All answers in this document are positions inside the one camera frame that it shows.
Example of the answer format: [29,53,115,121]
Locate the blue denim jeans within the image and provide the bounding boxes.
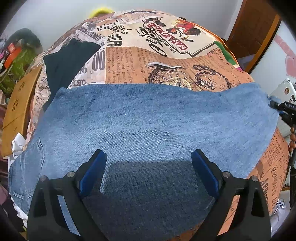
[9,83,278,240]

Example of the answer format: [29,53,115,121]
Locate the white device with stickers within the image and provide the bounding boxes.
[271,77,295,138]

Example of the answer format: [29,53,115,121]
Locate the white crumpled cloth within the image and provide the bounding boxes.
[11,133,26,159]

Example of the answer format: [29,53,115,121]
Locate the wooden wardrobe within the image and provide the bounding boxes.
[226,1,280,73]

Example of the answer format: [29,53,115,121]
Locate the wooden board with cutouts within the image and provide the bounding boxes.
[1,67,42,157]

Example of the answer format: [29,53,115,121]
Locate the newspaper print bed cover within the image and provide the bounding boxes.
[24,9,290,237]

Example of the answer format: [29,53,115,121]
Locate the dark folded garment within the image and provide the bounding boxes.
[43,39,101,111]

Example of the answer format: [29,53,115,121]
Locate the green storage box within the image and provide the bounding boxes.
[1,48,36,97]

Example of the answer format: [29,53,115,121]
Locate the orange box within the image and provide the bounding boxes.
[4,43,22,69]

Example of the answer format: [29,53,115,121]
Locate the grey plush cushion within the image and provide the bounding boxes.
[4,28,43,55]

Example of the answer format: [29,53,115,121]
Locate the yellow curved pillow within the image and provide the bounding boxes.
[89,7,113,18]

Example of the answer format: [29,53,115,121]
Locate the wooden bead bracelet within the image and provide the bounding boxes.
[288,126,296,153]

